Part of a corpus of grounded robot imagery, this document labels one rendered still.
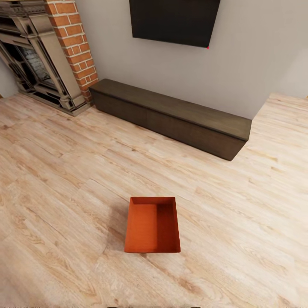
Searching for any storage box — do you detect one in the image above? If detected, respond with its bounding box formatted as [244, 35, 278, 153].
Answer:
[124, 196, 181, 253]

